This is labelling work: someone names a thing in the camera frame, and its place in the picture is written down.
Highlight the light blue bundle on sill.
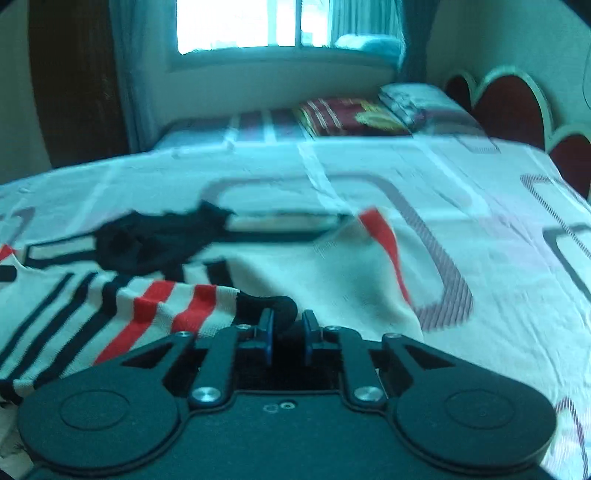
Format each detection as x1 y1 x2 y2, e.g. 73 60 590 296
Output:
335 34 405 58

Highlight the teal curtain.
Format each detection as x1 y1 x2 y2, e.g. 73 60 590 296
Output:
397 0 440 83
109 0 157 153

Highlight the patterned white bed sheet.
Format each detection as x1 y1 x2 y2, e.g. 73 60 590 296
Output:
1 137 590 479

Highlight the teal right curtain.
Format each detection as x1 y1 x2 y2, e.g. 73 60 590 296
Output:
397 0 440 83

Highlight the dark red folded blanket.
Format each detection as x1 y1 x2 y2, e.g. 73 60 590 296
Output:
294 98 411 137

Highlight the bright bedroom window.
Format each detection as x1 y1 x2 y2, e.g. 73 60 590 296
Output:
171 1 404 66

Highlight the dark wooden door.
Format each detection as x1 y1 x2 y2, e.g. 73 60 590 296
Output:
28 0 129 168

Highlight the striped grey pillow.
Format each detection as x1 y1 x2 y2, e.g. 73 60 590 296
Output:
379 83 486 136

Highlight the red scalloped headboard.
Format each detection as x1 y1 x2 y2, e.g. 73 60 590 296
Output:
443 66 590 199

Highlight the teal left curtain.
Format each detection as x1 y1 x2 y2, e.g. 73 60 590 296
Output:
109 0 157 153

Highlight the red black striped knit sweater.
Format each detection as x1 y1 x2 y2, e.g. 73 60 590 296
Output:
1 202 422 404

